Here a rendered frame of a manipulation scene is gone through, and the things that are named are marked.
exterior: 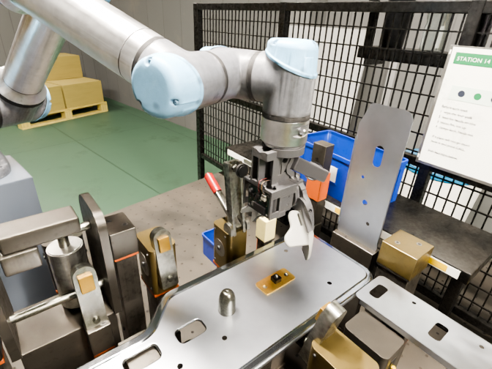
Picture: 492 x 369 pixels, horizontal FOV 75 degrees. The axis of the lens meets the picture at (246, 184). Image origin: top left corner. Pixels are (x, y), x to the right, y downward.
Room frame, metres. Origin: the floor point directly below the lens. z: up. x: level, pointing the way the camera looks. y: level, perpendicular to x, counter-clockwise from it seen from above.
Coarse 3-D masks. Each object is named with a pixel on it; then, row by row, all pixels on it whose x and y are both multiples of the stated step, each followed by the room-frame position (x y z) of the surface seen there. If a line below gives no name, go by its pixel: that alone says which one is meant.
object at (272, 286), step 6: (282, 270) 0.54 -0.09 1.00; (270, 276) 0.52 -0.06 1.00; (282, 276) 0.52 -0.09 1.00; (288, 276) 0.52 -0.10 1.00; (294, 276) 0.53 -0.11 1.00; (258, 282) 0.50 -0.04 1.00; (264, 282) 0.50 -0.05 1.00; (270, 282) 0.50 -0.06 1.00; (276, 282) 0.50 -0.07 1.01; (282, 282) 0.51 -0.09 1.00; (288, 282) 0.51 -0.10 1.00; (264, 288) 0.49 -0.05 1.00; (270, 288) 0.49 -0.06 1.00; (276, 288) 0.49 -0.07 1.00
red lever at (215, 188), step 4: (204, 176) 0.71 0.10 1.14; (208, 176) 0.70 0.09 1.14; (212, 176) 0.70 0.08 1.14; (208, 180) 0.69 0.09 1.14; (212, 180) 0.69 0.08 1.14; (212, 184) 0.68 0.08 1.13; (216, 184) 0.69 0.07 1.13; (212, 188) 0.68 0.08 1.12; (216, 188) 0.68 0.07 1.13; (220, 188) 0.68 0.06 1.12; (212, 192) 0.68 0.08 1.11; (216, 192) 0.67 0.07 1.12; (220, 192) 0.68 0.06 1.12; (216, 196) 0.67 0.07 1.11; (220, 196) 0.67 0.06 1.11; (224, 196) 0.67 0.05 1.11; (220, 200) 0.66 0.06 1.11; (224, 200) 0.66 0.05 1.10; (220, 204) 0.66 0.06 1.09; (224, 204) 0.65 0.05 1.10; (224, 208) 0.64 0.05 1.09; (236, 220) 0.62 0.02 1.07; (236, 224) 0.61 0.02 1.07; (240, 224) 0.62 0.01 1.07; (236, 228) 0.61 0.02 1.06
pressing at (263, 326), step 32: (256, 256) 0.59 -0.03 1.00; (288, 256) 0.59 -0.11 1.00; (320, 256) 0.60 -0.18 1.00; (192, 288) 0.48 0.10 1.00; (256, 288) 0.49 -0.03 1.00; (288, 288) 0.49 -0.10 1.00; (320, 288) 0.50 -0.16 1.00; (352, 288) 0.50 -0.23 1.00; (160, 320) 0.40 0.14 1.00; (192, 320) 0.40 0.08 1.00; (224, 320) 0.41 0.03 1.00; (256, 320) 0.41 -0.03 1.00; (288, 320) 0.41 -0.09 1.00; (128, 352) 0.34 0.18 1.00; (160, 352) 0.34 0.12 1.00; (192, 352) 0.34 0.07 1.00; (224, 352) 0.34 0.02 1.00; (256, 352) 0.35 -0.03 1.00
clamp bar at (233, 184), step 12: (228, 168) 0.62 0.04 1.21; (240, 168) 0.60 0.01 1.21; (228, 180) 0.62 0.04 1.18; (240, 180) 0.63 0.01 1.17; (228, 192) 0.62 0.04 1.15; (240, 192) 0.63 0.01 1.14; (228, 204) 0.61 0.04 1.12; (240, 204) 0.63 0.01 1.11; (228, 216) 0.61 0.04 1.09; (240, 216) 0.63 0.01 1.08
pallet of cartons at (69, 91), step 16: (64, 64) 5.39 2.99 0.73; (80, 64) 5.60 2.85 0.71; (48, 80) 5.14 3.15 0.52; (64, 80) 5.27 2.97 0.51; (80, 80) 5.33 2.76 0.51; (96, 80) 5.40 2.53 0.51; (64, 96) 4.85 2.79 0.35; (80, 96) 5.05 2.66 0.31; (96, 96) 5.29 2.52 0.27; (64, 112) 4.78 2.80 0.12; (96, 112) 5.22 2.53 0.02
